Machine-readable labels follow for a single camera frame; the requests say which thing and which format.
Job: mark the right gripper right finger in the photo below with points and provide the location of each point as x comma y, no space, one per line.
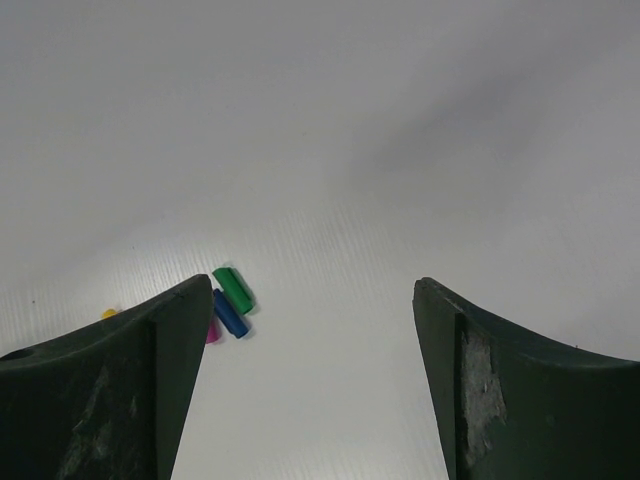
512,404

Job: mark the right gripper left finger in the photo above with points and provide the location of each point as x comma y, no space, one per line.
109,400

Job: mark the yellow pen cap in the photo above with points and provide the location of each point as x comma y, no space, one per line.
109,313

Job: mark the blue pen cap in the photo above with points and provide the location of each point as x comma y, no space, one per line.
227,315

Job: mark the purple pen cap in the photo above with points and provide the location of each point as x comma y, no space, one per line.
213,333

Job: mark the green pen cap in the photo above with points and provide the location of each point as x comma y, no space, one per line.
235,289

